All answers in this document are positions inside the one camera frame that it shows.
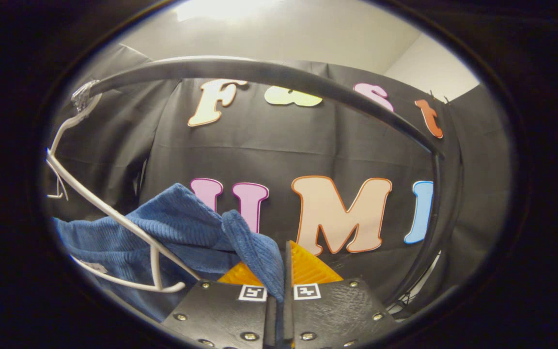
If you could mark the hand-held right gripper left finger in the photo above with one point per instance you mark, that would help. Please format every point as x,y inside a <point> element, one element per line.
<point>221,310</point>

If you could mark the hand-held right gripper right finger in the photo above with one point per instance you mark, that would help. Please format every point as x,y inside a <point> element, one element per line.
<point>289,315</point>

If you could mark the white hanger with taped hook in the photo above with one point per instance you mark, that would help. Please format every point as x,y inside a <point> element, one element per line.
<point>156,269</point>

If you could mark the black garment rack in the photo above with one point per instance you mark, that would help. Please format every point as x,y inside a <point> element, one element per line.
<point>259,70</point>

